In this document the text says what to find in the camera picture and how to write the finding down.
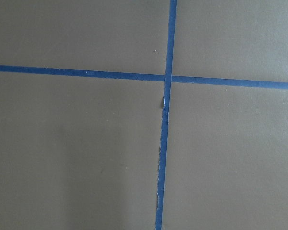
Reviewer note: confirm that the brown paper table cover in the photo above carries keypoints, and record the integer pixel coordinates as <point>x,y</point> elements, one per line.
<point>143,114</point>

